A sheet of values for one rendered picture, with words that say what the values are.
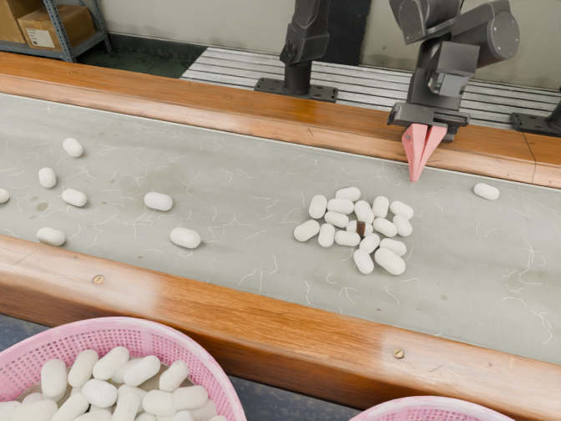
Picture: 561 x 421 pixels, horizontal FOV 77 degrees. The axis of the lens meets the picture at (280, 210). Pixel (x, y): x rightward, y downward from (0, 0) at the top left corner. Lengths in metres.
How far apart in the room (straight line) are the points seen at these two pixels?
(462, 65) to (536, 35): 2.19
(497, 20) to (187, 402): 0.54
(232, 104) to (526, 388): 0.55
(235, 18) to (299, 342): 2.42
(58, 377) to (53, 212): 0.23
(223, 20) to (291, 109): 2.05
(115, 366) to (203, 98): 0.46
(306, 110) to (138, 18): 2.37
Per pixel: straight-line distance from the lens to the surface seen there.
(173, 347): 0.37
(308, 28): 0.79
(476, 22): 0.56
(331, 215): 0.46
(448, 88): 0.49
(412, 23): 0.59
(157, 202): 0.48
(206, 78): 0.97
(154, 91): 0.71
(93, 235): 0.49
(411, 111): 0.53
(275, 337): 0.35
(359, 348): 0.35
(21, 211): 0.57
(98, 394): 0.38
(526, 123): 0.98
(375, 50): 2.54
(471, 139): 0.66
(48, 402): 0.40
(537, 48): 2.71
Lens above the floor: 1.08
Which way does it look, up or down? 45 degrees down
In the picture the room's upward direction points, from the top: 3 degrees clockwise
